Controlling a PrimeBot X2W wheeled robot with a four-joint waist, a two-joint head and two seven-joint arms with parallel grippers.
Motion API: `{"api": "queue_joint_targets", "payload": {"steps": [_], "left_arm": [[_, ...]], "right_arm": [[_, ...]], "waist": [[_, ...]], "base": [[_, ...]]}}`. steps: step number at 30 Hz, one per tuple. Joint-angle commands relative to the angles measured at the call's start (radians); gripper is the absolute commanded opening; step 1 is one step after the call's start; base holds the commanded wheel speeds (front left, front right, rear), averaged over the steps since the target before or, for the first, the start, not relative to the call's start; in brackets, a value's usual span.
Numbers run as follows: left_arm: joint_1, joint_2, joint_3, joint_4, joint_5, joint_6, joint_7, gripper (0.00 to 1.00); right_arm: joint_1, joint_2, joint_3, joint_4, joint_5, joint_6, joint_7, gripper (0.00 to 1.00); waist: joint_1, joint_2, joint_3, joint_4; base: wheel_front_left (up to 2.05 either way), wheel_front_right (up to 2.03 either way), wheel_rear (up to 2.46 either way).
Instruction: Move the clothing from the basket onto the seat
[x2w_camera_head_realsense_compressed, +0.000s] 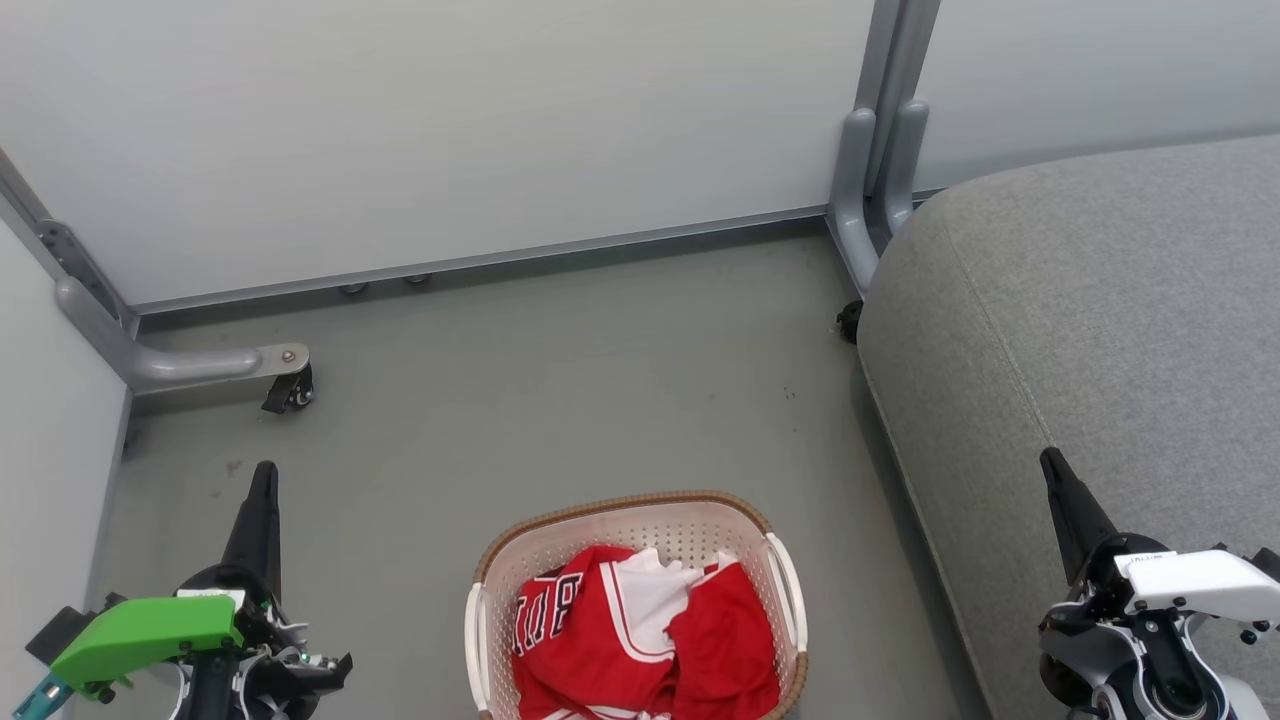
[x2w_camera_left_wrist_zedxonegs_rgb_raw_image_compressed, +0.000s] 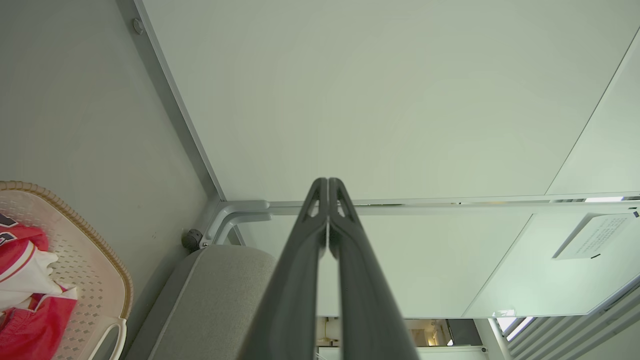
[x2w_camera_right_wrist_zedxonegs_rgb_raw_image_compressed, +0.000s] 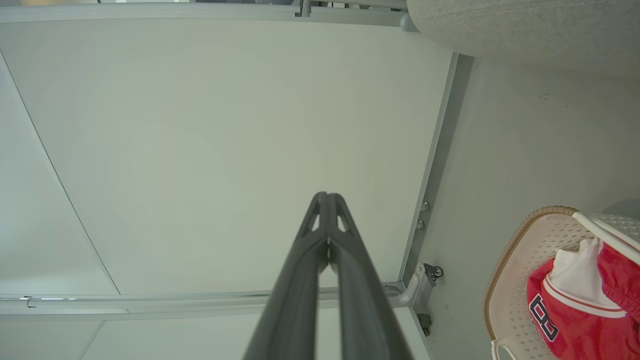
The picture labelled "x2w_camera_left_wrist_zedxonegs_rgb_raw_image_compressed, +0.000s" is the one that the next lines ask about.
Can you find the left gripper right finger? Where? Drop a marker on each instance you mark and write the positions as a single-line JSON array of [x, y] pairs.
[[365, 300]]

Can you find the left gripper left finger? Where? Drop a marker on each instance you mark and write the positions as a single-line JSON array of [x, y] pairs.
[[295, 300]]

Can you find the red cloth garment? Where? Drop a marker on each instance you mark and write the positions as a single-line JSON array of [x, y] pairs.
[[25, 270]]

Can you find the black round knob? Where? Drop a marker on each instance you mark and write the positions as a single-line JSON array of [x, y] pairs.
[[192, 240]]

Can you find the grey slatted blind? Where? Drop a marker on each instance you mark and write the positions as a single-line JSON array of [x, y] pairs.
[[575, 335]]

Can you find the cream perforated laundry basket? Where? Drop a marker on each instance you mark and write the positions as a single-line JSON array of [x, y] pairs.
[[85, 260]]

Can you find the white paper notice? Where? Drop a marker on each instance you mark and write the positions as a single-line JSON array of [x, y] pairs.
[[595, 237]]

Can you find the small round grey fastener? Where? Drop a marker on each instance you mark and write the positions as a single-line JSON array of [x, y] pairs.
[[137, 26]]

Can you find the grey metal partition frame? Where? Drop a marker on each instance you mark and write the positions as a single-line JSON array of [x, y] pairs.
[[240, 207]]

